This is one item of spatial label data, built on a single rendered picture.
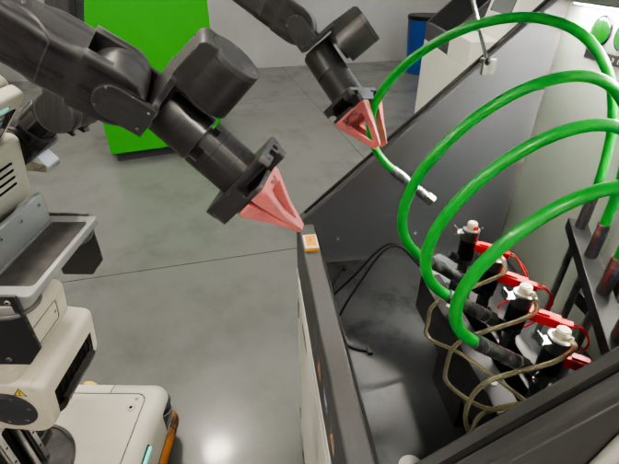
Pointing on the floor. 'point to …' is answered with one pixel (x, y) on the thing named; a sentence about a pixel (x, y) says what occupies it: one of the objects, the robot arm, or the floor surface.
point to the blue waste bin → (416, 21)
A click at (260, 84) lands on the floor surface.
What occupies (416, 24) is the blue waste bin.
